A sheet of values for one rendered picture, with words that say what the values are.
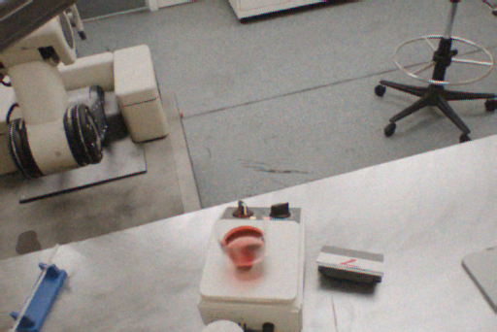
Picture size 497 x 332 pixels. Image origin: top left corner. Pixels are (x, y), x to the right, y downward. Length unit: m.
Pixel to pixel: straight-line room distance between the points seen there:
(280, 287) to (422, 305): 0.21
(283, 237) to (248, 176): 1.30
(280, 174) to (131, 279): 1.25
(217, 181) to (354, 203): 1.18
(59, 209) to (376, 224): 0.99
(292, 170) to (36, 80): 1.07
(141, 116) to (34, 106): 0.36
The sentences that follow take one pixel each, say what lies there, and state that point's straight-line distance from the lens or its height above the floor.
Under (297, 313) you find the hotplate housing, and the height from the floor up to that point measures 0.81.
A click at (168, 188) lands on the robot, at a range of 1.38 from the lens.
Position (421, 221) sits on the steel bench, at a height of 0.75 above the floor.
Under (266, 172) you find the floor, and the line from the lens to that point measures 1.89.
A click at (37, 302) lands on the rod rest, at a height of 0.76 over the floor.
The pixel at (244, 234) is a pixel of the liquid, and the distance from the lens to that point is 0.55.
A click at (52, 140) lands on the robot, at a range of 1.26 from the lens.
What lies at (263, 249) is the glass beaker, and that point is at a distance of 0.52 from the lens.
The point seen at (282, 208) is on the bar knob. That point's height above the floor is 0.81.
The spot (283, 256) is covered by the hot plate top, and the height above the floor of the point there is 0.84.
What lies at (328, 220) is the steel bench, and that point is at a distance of 0.73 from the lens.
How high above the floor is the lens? 1.31
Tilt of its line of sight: 43 degrees down
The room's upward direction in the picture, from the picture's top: 8 degrees counter-clockwise
